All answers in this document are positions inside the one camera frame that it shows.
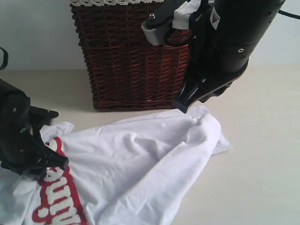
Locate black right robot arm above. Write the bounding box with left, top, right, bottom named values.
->
left=172, top=0, right=285, bottom=113

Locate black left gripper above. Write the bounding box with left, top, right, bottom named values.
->
left=0, top=103, right=69, bottom=180

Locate white t-shirt red lettering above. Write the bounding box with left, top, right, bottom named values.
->
left=0, top=106, right=230, bottom=225

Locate dark red wicker basket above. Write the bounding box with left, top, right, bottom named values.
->
left=70, top=2, right=189, bottom=111

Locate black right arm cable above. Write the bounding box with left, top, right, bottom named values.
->
left=278, top=8, right=300, bottom=19

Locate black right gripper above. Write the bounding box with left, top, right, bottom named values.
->
left=173, top=11, right=248, bottom=112

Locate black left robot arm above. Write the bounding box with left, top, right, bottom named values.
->
left=0, top=80, right=69, bottom=180

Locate beige lace basket liner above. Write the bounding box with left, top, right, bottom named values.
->
left=68, top=0, right=165, bottom=7

